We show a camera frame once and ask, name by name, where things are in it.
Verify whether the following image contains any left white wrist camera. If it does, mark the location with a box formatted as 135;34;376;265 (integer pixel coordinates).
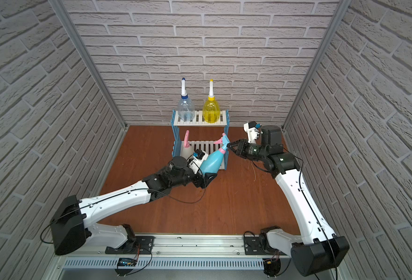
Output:
187;149;208;174

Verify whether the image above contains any black round connector box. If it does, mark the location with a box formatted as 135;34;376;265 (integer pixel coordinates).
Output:
263;259;281;277

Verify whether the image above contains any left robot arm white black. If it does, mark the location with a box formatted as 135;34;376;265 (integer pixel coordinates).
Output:
50;156;220;256

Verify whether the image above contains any white pink spray bottle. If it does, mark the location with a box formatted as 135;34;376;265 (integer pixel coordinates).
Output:
180;130;194;159

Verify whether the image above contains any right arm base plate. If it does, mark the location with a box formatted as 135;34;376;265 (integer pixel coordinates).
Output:
243;235;291;256

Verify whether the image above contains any green circuit board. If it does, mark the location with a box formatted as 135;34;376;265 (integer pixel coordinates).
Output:
117;258;137;267

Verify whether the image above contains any clear spray bottle blue cap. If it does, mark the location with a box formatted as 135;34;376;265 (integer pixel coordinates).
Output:
178;78;195;121

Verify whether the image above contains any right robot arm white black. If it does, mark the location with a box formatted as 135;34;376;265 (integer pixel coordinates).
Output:
227;121;350;277

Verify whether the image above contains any blue white slatted shelf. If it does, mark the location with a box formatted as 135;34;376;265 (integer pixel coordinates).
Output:
171;110;229;157

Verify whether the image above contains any aluminium front rail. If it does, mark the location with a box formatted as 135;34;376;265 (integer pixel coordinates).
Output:
53;232;343;260

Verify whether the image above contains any teal pink spray bottle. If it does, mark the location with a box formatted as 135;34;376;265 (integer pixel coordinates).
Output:
200;133;230;175

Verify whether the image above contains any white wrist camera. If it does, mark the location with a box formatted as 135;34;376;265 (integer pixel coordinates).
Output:
243;121;262;144
187;149;208;174

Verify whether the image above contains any yellow spray bottle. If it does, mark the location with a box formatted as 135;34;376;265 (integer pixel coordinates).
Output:
202;79;221;123

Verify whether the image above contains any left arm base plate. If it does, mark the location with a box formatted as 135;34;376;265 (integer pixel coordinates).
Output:
105;236;155;255

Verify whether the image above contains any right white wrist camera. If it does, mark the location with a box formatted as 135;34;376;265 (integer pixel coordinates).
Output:
243;121;262;144

